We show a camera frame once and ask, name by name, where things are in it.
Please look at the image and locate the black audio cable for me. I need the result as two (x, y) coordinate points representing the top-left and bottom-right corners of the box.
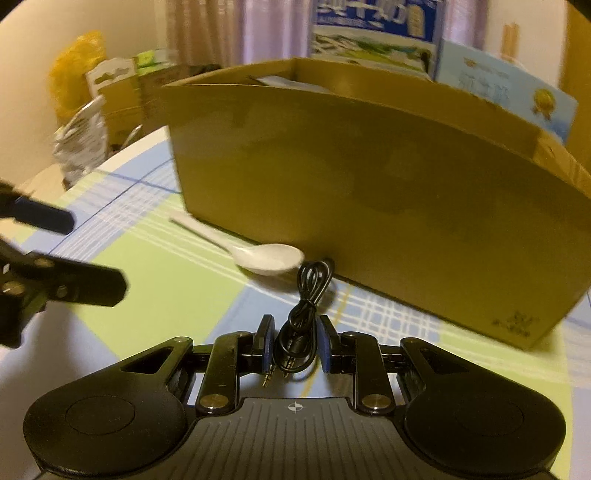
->
(261, 258), (337, 388)

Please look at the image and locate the yellow plastic bag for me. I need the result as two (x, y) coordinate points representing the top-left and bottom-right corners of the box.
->
(48, 30), (107, 125)

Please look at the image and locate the brown cardboard box with goods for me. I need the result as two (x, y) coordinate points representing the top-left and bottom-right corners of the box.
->
(86, 49), (220, 151)

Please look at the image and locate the white ceramic spoon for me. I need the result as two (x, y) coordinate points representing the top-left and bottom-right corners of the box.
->
(169, 212), (304, 276)

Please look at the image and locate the purple curtain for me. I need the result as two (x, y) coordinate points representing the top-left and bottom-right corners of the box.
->
(163, 1), (488, 67)

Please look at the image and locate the light blue milk carton box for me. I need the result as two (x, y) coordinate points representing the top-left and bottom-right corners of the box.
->
(436, 40), (578, 143)

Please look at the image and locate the dark blue milk carton box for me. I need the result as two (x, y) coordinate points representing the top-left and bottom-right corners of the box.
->
(310, 0), (446, 78)

